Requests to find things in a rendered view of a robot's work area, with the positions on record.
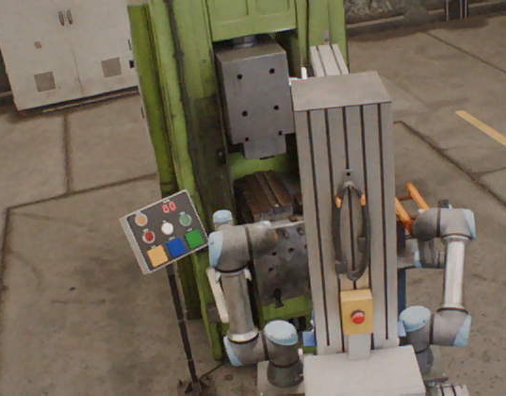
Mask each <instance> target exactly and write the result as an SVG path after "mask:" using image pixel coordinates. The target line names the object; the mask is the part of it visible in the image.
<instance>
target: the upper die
mask: <svg viewBox="0 0 506 396"><path fill-rule="evenodd" d="M245 140H246V141H245V142H241V143H238V144H237V145H238V147H239V149H240V151H241V153H242V155H243V156H244V158H245V160H246V161H249V160H253V159H258V158H262V157H271V156H276V155H281V154H284V153H286V143H285V135H281V132H279V135H277V136H272V137H267V138H263V139H258V140H249V139H248V137H247V138H245Z"/></svg>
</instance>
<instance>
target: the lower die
mask: <svg viewBox="0 0 506 396"><path fill-rule="evenodd" d="M260 172H262V173H263V174H264V176H265V177H266V179H267V181H268V182H269V185H270V187H271V189H272V190H273V191H274V193H275V195H276V197H277V198H278V200H279V202H280V204H281V207H278V208H274V205H273V203H272V201H271V200H270V198H269V196H268V194H267V192H266V191H265V189H264V188H263V186H262V184H261V182H260V180H259V178H258V176H257V174H256V173H260ZM274 175H275V173H274V172H273V170H268V171H263V170H261V171H257V172H253V174H248V175H245V177H242V178H239V179H242V180H243V181H244V184H245V185H246V188H247V189H248V191H249V192H250V195H251V196H252V198H253V203H254V206H253V203H249V210H250V214H251V216H252V218H253V222H254V223H257V222H260V221H270V222H273V221H281V220H285V219H288V218H289V217H292V216H293V210H292V204H291V202H290V200H289V198H288V199H287V201H286V198H287V195H285V197H284V194H285V192H284V191H283V193H282V190H283V189H281V190H280V188H281V187H282V185H281V183H280V184H279V186H278V183H279V180H277V182H275V181H276V179H277V177H276V176H275V177H274V179H273V176H274ZM237 180H238V179H237ZM244 184H241V185H240V186H239V188H242V187H244ZM244 190H246V189H245V188H243V189H241V192H242V191H243V197H244V195H245V194H246V193H248V192H247V191H244ZM250 195H249V194H247V195H245V201H246V199H247V198H248V197H250ZM271 220H272V221H271Z"/></svg>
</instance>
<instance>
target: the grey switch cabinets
mask: <svg viewBox="0 0 506 396"><path fill-rule="evenodd" d="M126 10H127V6H126V3H125V0H0V48H1V50H2V54H3V59H4V62H5V65H6V70H7V74H8V79H9V82H10V85H11V88H12V94H13V97H14V103H15V104H16V106H17V108H18V113H19V116H20V118H23V117H25V116H29V115H34V114H39V113H43V112H47V111H51V110H56V109H61V108H65V107H72V106H77V105H82V104H86V103H91V102H95V101H100V100H104V99H108V98H113V97H117V96H122V95H127V94H131V93H136V92H139V84H138V81H137V76H136V71H135V69H134V68H133V69H130V65H129V60H128V59H131V60H132V59H133V55H132V51H130V50H129V46H128V43H129V42H128V39H130V37H129V34H128V30H129V29H130V24H129V20H128V15H127V11H126Z"/></svg>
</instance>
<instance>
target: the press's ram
mask: <svg viewBox="0 0 506 396"><path fill-rule="evenodd" d="M256 40H257V43H256V44H255V45H252V46H249V47H244V48H231V47H228V45H227V40H224V41H212V46H213V51H214V57H215V68H216V75H217V80H218V86H219V93H220V103H221V110H222V116H223V121H224V127H225V129H226V131H227V135H228V137H229V138H230V140H231V142H232V143H233V144H236V143H241V142H245V141H246V140H245V138H247V137H248V139H249V140H258V139H263V138H267V137H272V136H277V135H279V132H281V135H285V134H290V133H294V132H295V131H294V122H293V113H292V104H291V94H290V86H289V85H290V79H297V77H296V76H292V77H288V68H287V59H286V51H285V50H284V49H282V48H281V47H280V46H279V45H278V44H277V43H276V41H275V40H274V39H273V38H272V37H270V36H269V35H268V34H267V33H266V34H261V35H256Z"/></svg>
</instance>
